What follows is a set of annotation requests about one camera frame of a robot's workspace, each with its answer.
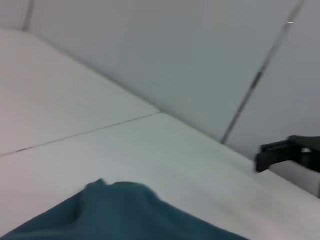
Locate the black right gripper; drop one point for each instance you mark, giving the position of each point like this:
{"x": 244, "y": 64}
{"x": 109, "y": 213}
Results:
{"x": 311, "y": 152}

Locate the teal FREE print t-shirt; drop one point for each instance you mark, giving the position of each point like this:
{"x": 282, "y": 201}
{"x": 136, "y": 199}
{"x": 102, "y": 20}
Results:
{"x": 112, "y": 215}

